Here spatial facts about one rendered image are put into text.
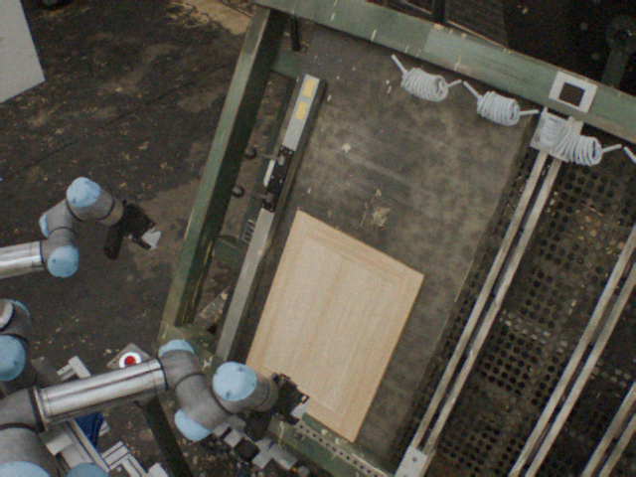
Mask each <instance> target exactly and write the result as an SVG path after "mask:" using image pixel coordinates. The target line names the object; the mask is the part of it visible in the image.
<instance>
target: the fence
mask: <svg viewBox="0 0 636 477"><path fill-rule="evenodd" d="M308 79H311V80H315V81H316V82H315V85H314V88H313V91H312V94H311V97H308V96H305V95H303V94H302V93H303V91H304V88H305V86H306V83H307V80H308ZM325 84H326V81H325V80H323V79H319V78H316V77H314V76H311V75H306V76H305V79H304V82H303V85H302V88H301V90H300V93H299V96H298V99H297V102H296V105H295V108H294V111H293V114H292V117H291V120H290V123H289V126H288V129H287V132H286V135H285V138H284V141H283V144H282V145H284V146H286V147H288V148H290V149H292V150H294V151H295V152H294V155H293V158H292V161H291V164H290V167H289V170H288V173H287V176H286V179H285V182H284V185H283V188H282V191H281V194H280V197H279V200H278V203H277V206H276V209H275V212H274V213H271V212H269V211H267V210H265V209H263V208H261V211H260V214H259V217H258V220H257V223H256V226H255V229H254V232H253V235H252V239H251V242H250V245H249V248H248V251H247V254H246V257H245V260H244V264H243V267H242V270H241V273H240V276H239V279H238V284H237V288H236V291H235V294H234V297H233V300H232V303H231V307H230V310H229V313H228V316H227V319H226V323H225V326H224V329H223V332H222V335H221V339H220V342H219V345H218V348H217V351H216V356H218V357H219V358H221V359H222V360H223V361H225V362H228V361H231V360H233V359H234V357H235V354H236V351H237V348H238V344H239V339H240V336H241V333H242V330H243V327H244V324H245V321H246V318H247V315H248V312H249V309H250V306H251V303H252V300H253V297H254V294H255V291H256V288H257V285H258V282H259V279H260V276H261V273H262V270H263V267H264V264H265V261H266V258H267V255H268V252H269V249H270V246H271V243H272V240H273V237H274V234H275V231H276V228H277V225H278V222H279V219H280V216H281V213H282V210H283V207H284V204H285V201H286V198H287V195H288V192H289V189H290V186H291V184H292V181H293V178H294V175H295V172H296V169H297V166H298V163H299V160H300V157H301V154H302V151H303V148H304V145H305V142H306V139H307V136H308V133H309V130H310V128H311V125H312V122H313V119H314V116H315V113H316V110H317V107H318V104H319V101H320V98H321V95H322V92H323V90H324V87H325ZM300 101H302V102H305V103H307V104H308V106H307V109H306V112H305V115H304V118H303V120H301V119H298V118H296V117H295V114H296V111H297V108H298V105H299V102H300Z"/></svg>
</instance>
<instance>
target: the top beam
mask: <svg viewBox="0 0 636 477"><path fill-rule="evenodd" d="M247 1H249V2H252V3H255V4H258V5H261V6H264V7H267V8H270V9H273V10H276V11H280V12H283V13H286V14H289V15H292V16H295V17H298V18H302V19H305V20H308V21H311V22H314V23H317V24H320V25H323V26H326V27H329V28H332V29H335V30H338V31H341V32H343V33H346V34H350V35H353V36H356V37H358V38H361V39H364V40H367V41H370V42H373V43H376V38H377V36H378V35H380V36H383V37H386V38H389V39H392V40H395V41H398V42H400V43H403V44H406V45H409V46H412V47H415V48H418V49H420V50H423V51H426V52H429V53H432V54H434V55H437V56H440V57H443V58H444V59H447V60H450V61H453V62H455V63H458V64H461V65H464V66H466V67H469V68H472V69H474V70H477V71H480V72H482V73H485V74H488V75H490V76H493V77H496V78H498V79H501V80H505V81H508V82H510V83H513V84H516V85H518V86H521V87H523V88H526V89H528V90H531V91H534V92H536V93H539V94H541V95H544V96H546V97H549V95H550V92H551V90H552V87H553V84H554V82H555V79H556V77H557V73H558V72H561V73H564V74H567V75H569V76H572V77H574V78H577V79H580V80H584V81H586V82H589V83H591V84H594V85H597V90H596V92H595V95H594V98H593V100H592V103H591V105H590V108H589V111H588V114H591V115H593V116H596V117H598V118H601V119H603V120H605V121H608V122H610V123H613V124H615V125H617V126H620V127H622V128H625V129H627V130H629V131H632V132H634V133H636V97H635V96H632V95H630V94H627V93H625V92H622V91H620V90H617V89H615V88H612V87H610V86H607V85H605V84H602V83H599V82H597V81H594V80H592V79H588V78H585V77H582V76H580V75H577V74H575V73H572V72H569V71H567V70H564V69H561V68H559V67H556V66H553V65H551V64H548V63H545V62H543V61H540V60H537V59H535V58H532V57H529V56H526V55H524V54H521V53H518V52H515V51H513V50H510V49H507V48H504V47H502V46H499V45H496V44H493V43H490V42H487V41H485V40H482V39H479V38H476V37H473V36H470V35H467V34H464V33H462V32H459V31H456V30H453V29H450V28H447V27H444V26H441V25H438V24H435V23H432V22H429V21H426V20H423V19H420V18H417V17H414V16H411V15H408V14H405V13H402V12H399V11H396V10H393V9H390V8H387V7H383V6H380V5H377V4H374V3H371V2H367V1H364V0H247Z"/></svg>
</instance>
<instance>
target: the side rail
mask: <svg viewBox="0 0 636 477"><path fill-rule="evenodd" d="M289 18H290V15H288V14H285V13H282V12H275V11H272V10H271V9H270V8H269V9H265V8H262V7H259V6H255V9H254V12H253V15H252V18H251V21H250V24H249V28H248V31H247V34H246V37H245V40H244V43H243V46H242V49H241V52H240V55H239V58H238V64H237V67H236V70H235V73H234V76H233V79H232V82H231V86H230V89H229V92H228V95H227V98H226V102H225V105H224V108H223V111H222V114H221V118H220V121H219V124H218V127H217V131H216V134H215V137H214V140H213V144H212V147H211V150H210V154H209V157H208V160H207V164H206V167H205V170H204V174H203V177H202V180H201V184H200V187H199V190H198V194H197V197H196V201H195V204H194V207H193V211H192V214H191V218H190V220H189V224H188V227H187V231H186V234H185V238H184V241H183V245H182V248H181V252H180V255H179V259H178V263H177V266H176V270H175V273H174V277H173V280H172V284H171V288H170V291H169V295H168V299H167V302H166V306H165V310H164V313H163V317H162V319H163V320H165V321H166V322H167V323H169V324H170V325H172V326H176V325H180V324H186V323H189V322H193V321H194V320H195V317H196V313H197V310H198V307H199V303H200V300H201V296H202V293H203V290H204V286H205V283H206V280H207V276H208V273H209V270H210V266H211V263H212V260H213V258H212V257H211V252H212V249H213V246H214V242H215V239H216V237H217V236H219V235H220V233H221V230H222V227H223V223H224V220H225V217H226V214H227V210H228V207H229V204H230V201H231V197H232V194H233V188H234V187H235V185H236V181H237V178H238V175H239V170H240V166H241V163H242V160H243V157H244V151H245V149H246V148H247V144H248V142H249V139H250V136H251V133H252V130H253V127H254V124H255V120H256V117H257V114H258V111H259V108H260V105H261V102H262V99H263V96H264V93H265V90H266V87H267V84H268V81H269V78H270V74H271V72H270V71H269V67H270V64H271V61H272V58H273V55H274V52H275V50H276V49H277V48H279V47H280V44H281V41H282V38H283V35H284V32H285V29H286V26H287V23H288V20H289Z"/></svg>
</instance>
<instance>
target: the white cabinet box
mask: <svg viewBox="0 0 636 477"><path fill-rule="evenodd" d="M43 81H45V78H44V75H43V72H42V69H41V66H40V63H39V60H38V57H37V54H36V50H35V47H34V44H33V41H32V38H31V35H30V31H29V28H28V25H27V22H26V19H25V16H24V12H23V9H22V6H21V3H20V0H0V102H2V101H4V100H6V99H8V98H10V97H12V96H14V95H16V94H18V93H20V92H22V91H24V90H26V89H28V88H30V87H32V86H34V85H36V84H39V83H41V82H43Z"/></svg>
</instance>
